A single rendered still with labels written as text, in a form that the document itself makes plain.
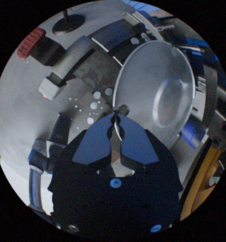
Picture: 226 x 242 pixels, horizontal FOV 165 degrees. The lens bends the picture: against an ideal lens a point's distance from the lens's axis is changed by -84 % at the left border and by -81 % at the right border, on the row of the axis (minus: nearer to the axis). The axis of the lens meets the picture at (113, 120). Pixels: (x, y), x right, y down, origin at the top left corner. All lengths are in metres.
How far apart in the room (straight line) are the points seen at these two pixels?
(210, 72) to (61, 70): 0.33
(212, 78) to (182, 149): 3.44
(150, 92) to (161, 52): 0.09
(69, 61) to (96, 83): 0.11
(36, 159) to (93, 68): 0.53
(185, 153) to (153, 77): 3.43
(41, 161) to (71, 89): 0.70
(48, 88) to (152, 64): 0.28
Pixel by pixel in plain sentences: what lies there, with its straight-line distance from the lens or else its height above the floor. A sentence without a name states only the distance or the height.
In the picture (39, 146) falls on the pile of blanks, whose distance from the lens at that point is 1.30.
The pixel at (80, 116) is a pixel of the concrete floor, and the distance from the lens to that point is 1.01.
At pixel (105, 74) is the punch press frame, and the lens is 0.26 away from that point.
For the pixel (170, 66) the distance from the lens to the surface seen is 0.20.
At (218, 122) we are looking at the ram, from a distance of 0.17.
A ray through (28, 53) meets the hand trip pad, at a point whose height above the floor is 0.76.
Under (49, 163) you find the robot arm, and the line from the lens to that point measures 0.58.
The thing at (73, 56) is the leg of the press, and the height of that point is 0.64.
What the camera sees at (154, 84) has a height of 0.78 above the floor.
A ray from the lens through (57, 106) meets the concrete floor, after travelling 1.00.
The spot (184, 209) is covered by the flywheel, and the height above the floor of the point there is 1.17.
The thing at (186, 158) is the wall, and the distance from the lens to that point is 3.50.
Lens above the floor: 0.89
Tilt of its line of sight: 54 degrees down
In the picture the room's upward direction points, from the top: 148 degrees clockwise
